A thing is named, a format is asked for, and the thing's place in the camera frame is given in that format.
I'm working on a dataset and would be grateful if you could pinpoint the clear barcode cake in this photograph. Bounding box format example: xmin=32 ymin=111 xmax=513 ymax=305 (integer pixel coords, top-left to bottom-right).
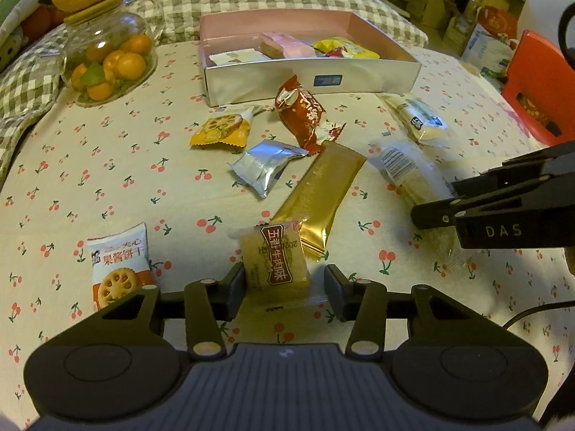
xmin=368 ymin=136 xmax=475 ymax=269

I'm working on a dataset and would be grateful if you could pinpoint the yellow beef-flavour pastry packet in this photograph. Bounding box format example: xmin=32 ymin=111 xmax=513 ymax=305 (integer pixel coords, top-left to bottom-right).
xmin=229 ymin=220 xmax=327 ymax=312

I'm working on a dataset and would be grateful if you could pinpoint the clear white cake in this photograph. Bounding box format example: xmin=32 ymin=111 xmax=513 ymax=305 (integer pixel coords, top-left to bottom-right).
xmin=380 ymin=92 xmax=449 ymax=148

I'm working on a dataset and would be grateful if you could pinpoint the long gold snack bar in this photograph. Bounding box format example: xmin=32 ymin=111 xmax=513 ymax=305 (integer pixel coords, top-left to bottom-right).
xmin=270 ymin=141 xmax=367 ymax=261

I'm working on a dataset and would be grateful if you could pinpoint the silver foil snack packet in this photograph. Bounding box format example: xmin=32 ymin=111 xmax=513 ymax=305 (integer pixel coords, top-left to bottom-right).
xmin=229 ymin=139 xmax=308 ymax=199

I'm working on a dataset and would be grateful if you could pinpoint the large red candy packet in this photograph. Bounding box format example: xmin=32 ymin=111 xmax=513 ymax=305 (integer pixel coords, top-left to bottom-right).
xmin=275 ymin=75 xmax=346 ymax=156

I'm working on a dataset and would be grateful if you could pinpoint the orange biscuit snack packet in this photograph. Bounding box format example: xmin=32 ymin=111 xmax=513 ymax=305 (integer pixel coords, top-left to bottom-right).
xmin=189 ymin=105 xmax=264 ymax=148

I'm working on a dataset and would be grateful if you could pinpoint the red plastic stool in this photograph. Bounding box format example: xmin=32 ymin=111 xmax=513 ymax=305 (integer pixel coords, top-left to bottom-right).
xmin=502 ymin=30 xmax=574 ymax=146

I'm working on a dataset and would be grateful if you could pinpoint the white jam biscuit packet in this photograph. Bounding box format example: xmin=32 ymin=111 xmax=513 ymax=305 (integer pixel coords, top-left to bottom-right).
xmin=87 ymin=223 xmax=156 ymax=310

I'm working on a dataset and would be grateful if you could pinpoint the white blue paper bag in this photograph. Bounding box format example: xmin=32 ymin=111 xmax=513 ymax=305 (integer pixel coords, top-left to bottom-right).
xmin=461 ymin=23 xmax=515 ymax=78

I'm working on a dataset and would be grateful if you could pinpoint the cherry print tablecloth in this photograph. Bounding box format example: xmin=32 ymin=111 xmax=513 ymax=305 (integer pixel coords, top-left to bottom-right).
xmin=1 ymin=43 xmax=574 ymax=429

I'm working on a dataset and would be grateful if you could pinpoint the red gift bag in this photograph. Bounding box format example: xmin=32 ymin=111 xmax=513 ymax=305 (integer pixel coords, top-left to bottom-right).
xmin=478 ymin=6 xmax=518 ymax=40

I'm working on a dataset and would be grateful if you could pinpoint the yellow snack packet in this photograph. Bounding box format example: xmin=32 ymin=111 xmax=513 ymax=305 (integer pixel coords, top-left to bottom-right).
xmin=311 ymin=37 xmax=380 ymax=59

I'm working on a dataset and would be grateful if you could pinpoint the pink wrapped snack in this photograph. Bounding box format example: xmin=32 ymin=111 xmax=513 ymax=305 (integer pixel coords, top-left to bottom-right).
xmin=259 ymin=32 xmax=317 ymax=59

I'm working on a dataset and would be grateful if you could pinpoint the white snack packet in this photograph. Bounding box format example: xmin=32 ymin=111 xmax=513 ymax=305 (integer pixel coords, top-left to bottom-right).
xmin=208 ymin=48 xmax=270 ymax=66

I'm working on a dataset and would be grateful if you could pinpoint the pink lined silver box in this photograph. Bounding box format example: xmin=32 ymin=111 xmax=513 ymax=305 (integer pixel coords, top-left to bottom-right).
xmin=199 ymin=9 xmax=421 ymax=106

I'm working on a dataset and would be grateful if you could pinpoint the glass jar with kumquats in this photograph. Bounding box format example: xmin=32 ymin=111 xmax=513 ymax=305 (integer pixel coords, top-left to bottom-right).
xmin=61 ymin=0 xmax=165 ymax=107

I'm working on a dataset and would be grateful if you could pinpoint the grey checked quilt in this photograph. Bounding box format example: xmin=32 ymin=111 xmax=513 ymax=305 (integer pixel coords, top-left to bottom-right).
xmin=1 ymin=0 xmax=429 ymax=178

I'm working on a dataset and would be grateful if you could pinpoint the small orange pumpkin cushion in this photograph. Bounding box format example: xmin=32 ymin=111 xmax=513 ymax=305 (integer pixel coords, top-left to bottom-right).
xmin=20 ymin=5 xmax=68 ymax=46

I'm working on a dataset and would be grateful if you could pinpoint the black cable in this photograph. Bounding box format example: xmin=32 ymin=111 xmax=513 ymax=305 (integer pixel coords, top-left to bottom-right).
xmin=501 ymin=298 xmax=575 ymax=331

